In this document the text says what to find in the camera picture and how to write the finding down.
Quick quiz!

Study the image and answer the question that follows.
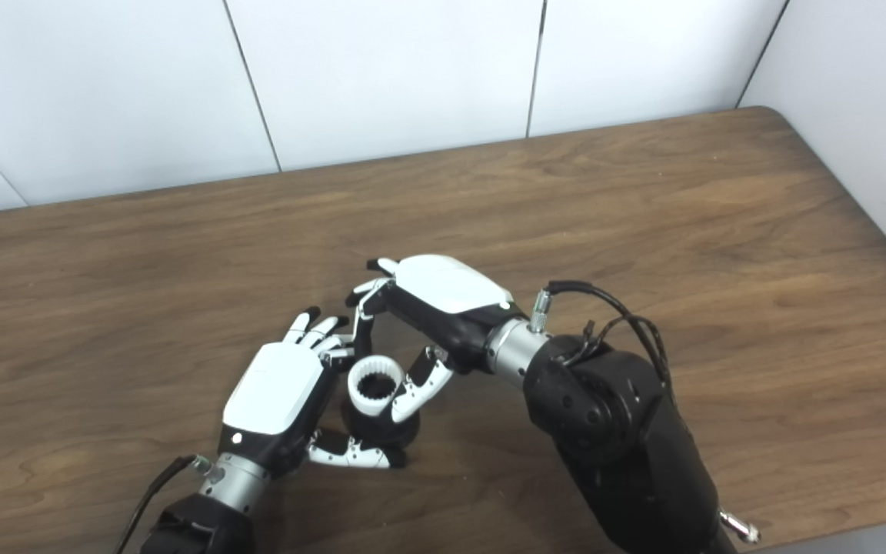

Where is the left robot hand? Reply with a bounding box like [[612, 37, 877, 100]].
[[216, 307, 407, 479]]

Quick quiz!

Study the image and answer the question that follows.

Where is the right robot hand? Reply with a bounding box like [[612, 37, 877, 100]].
[[345, 254, 528, 424]]

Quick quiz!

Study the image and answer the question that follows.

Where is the white ring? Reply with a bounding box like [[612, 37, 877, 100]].
[[347, 357, 401, 417]]

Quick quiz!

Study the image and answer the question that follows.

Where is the round black part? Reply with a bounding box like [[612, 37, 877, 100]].
[[341, 369, 422, 451]]

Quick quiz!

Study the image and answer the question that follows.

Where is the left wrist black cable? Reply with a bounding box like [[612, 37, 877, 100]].
[[114, 454, 213, 554]]

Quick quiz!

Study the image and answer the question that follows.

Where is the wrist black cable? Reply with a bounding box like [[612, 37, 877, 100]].
[[530, 280, 671, 389], [114, 454, 213, 554]]

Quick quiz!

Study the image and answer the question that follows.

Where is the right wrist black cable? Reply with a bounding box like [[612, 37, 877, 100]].
[[530, 280, 671, 389]]

